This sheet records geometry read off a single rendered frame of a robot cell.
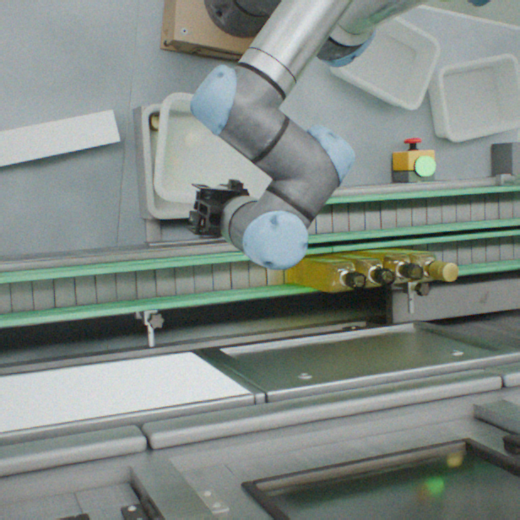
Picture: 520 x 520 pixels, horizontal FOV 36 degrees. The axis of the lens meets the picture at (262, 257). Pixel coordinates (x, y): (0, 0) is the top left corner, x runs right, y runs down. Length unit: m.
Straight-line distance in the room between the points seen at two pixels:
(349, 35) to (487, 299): 0.73
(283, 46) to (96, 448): 0.55
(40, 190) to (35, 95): 0.18
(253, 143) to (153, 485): 0.42
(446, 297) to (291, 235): 0.87
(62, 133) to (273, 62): 0.67
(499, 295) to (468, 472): 0.94
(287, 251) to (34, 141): 0.71
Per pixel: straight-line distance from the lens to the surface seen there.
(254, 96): 1.00
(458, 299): 1.85
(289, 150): 1.01
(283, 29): 1.02
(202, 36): 1.62
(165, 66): 1.70
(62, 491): 1.02
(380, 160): 1.87
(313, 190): 1.02
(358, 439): 1.12
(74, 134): 1.58
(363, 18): 1.39
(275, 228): 0.99
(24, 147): 1.57
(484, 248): 1.88
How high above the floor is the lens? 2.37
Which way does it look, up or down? 68 degrees down
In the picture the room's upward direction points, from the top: 103 degrees clockwise
